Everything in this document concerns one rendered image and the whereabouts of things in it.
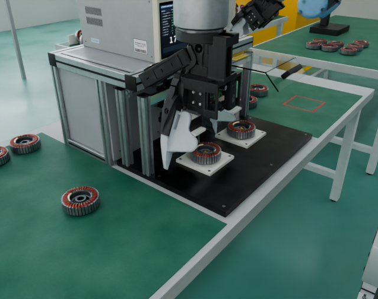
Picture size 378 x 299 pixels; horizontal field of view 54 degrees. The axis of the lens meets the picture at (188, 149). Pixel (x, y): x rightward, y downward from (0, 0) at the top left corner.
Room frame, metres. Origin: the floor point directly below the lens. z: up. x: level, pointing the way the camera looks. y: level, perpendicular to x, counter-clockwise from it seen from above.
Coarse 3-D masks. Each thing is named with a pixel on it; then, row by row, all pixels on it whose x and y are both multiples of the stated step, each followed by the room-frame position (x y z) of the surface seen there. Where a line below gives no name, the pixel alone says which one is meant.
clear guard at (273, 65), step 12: (240, 60) 1.39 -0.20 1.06; (252, 60) 1.39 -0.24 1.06; (264, 60) 1.39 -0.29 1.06; (276, 60) 1.39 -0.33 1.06; (288, 60) 1.39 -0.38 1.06; (264, 72) 1.24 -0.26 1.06; (276, 72) 1.28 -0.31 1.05; (300, 72) 1.37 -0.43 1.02; (276, 84) 1.22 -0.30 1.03; (288, 84) 1.27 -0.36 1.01
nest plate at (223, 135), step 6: (222, 132) 1.34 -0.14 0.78; (258, 132) 1.34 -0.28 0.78; (264, 132) 1.34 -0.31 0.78; (222, 138) 1.30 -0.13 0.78; (228, 138) 1.29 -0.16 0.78; (234, 138) 1.29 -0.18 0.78; (252, 138) 1.29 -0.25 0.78; (258, 138) 1.29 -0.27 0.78; (240, 144) 1.25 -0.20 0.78; (246, 144) 1.24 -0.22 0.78; (252, 144) 1.26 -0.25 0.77
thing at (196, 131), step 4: (192, 116) 1.19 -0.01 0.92; (196, 116) 1.19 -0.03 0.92; (200, 116) 1.19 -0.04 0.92; (160, 120) 1.23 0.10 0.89; (192, 120) 1.16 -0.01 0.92; (196, 120) 1.18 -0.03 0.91; (200, 120) 1.19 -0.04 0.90; (192, 124) 1.16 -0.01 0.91; (196, 124) 1.18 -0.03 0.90; (200, 124) 1.19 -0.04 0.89; (192, 128) 1.16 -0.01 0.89; (196, 128) 1.17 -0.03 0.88; (200, 128) 1.18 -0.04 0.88; (204, 128) 1.18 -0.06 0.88; (192, 132) 1.15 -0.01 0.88; (196, 132) 1.15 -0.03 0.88; (200, 132) 1.15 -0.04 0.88
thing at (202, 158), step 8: (200, 144) 1.17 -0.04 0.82; (208, 144) 1.18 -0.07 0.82; (216, 144) 1.17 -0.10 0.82; (192, 152) 1.12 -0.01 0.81; (208, 152) 1.13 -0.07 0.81; (216, 152) 1.11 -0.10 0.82; (192, 160) 1.11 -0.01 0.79; (200, 160) 1.09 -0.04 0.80; (208, 160) 1.09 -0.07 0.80; (216, 160) 1.10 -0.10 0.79
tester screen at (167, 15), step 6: (162, 6) 1.18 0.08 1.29; (168, 6) 1.20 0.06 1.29; (162, 12) 1.18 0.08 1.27; (168, 12) 1.20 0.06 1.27; (162, 18) 1.17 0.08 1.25; (168, 18) 1.20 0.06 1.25; (162, 24) 1.17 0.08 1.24; (168, 24) 1.20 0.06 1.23; (162, 30) 1.17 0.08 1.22; (168, 30) 1.19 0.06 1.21; (174, 30) 1.22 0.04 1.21; (162, 36) 1.17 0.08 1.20; (168, 36) 1.19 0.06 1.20; (162, 42) 1.17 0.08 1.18; (168, 42) 1.19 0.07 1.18; (180, 42) 1.24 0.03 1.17; (162, 48) 1.17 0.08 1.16; (180, 48) 1.24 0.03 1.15; (162, 54) 1.17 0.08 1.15; (168, 54) 1.19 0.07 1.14
